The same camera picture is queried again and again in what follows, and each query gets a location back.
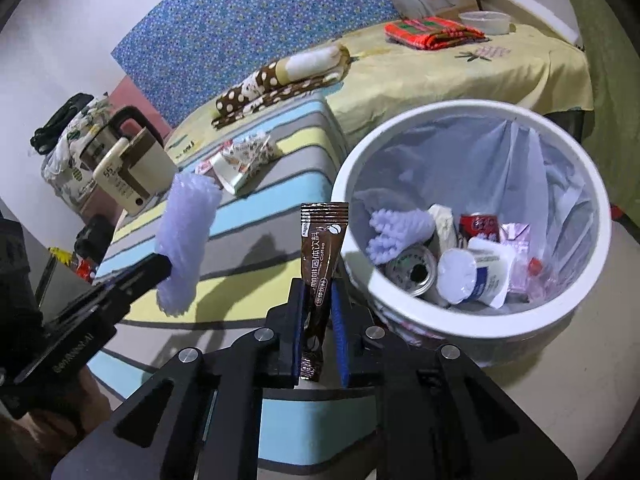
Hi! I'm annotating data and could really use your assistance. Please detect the white trash bin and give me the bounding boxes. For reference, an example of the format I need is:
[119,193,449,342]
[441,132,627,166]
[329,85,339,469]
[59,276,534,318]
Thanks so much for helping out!
[332,100,611,367]

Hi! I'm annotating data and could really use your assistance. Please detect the clear plastic bowl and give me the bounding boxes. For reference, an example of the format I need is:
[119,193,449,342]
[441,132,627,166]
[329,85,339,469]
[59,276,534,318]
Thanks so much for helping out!
[459,11,511,36]

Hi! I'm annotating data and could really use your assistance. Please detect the cream electric kettle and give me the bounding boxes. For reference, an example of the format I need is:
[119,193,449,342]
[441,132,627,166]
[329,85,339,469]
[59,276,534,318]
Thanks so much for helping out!
[79,105,178,216]

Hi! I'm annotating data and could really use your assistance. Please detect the yellow bed sheet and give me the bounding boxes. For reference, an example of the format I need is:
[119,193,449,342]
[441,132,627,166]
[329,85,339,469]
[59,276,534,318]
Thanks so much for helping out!
[164,22,595,166]

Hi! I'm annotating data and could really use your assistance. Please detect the white foam net sleeve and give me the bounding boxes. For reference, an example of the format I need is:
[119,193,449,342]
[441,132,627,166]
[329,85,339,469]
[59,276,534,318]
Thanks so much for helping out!
[366,209,435,266]

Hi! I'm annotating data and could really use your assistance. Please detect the cream paper bag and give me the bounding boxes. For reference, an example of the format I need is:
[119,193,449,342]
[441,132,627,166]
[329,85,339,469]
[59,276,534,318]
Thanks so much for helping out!
[427,204,463,259]

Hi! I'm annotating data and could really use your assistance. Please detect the brown coffee sachet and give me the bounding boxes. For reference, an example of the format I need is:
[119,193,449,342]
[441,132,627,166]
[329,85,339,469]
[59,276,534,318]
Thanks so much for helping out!
[300,202,349,382]

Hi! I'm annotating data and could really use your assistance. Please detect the striped table cover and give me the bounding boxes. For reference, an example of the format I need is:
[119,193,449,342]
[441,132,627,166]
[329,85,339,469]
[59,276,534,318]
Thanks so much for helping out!
[89,92,376,479]

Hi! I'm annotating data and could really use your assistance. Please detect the red drink can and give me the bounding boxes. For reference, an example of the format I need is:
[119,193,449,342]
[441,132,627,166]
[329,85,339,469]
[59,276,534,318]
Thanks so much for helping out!
[459,212,499,243]

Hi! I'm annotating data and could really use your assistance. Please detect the blue floral headboard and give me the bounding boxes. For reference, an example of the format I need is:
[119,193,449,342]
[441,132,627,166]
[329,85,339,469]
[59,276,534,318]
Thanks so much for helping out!
[112,0,398,126]

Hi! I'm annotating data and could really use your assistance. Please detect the white bin liner bag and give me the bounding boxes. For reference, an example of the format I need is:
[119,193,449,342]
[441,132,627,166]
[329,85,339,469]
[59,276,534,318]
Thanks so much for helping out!
[350,115,594,313]

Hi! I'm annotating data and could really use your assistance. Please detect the black camera on floor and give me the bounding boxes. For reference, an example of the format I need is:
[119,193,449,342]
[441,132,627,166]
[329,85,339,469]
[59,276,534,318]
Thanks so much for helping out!
[74,214,115,264]

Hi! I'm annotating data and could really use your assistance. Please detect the dark red can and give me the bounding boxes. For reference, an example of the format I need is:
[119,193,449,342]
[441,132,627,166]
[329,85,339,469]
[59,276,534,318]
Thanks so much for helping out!
[384,244,437,297]

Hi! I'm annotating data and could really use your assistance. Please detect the red white small carton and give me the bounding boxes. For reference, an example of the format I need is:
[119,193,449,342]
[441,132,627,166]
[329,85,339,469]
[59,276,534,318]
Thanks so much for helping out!
[194,157,217,178]

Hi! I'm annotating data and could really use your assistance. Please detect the red plaid cloth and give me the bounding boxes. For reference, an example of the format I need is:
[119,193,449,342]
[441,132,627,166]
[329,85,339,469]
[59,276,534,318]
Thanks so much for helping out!
[384,16,487,51]

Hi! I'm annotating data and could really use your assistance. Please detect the pineapple print bag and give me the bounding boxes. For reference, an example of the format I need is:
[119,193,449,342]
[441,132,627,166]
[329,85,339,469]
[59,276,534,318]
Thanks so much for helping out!
[30,93,113,212]

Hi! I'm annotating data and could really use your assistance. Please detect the left hand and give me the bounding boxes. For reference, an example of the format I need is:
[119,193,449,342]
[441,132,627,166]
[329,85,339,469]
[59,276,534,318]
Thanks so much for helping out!
[1,367,112,479]

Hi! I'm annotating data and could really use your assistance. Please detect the white yogurt cup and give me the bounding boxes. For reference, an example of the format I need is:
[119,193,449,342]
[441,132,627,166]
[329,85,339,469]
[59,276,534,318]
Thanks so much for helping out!
[436,237,516,309]

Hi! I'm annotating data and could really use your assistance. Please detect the brown polka dot blanket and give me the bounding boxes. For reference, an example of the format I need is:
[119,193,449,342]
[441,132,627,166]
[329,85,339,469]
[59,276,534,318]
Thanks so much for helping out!
[212,42,352,129]

